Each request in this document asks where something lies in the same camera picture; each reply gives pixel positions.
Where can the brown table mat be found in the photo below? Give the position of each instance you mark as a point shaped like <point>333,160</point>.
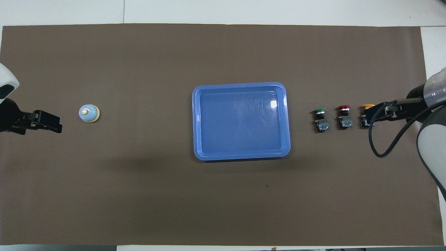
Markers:
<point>139,195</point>

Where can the blue plastic tray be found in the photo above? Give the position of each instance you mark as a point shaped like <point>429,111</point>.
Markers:
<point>240,122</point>

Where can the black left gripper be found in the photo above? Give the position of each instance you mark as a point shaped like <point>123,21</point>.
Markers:
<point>17,120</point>

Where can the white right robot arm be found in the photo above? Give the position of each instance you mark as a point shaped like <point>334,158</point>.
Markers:
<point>432,139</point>

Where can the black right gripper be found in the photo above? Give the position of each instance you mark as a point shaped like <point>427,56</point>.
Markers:
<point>395,111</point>

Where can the green mushroom push button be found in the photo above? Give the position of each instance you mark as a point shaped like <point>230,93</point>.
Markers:
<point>321,120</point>

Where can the red mushroom push button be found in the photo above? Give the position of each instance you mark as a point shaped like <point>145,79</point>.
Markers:
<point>345,116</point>

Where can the light blue call bell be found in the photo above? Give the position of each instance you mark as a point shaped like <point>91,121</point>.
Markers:
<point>89,114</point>

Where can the yellow mushroom push button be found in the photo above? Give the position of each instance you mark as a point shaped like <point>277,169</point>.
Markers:
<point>367,106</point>

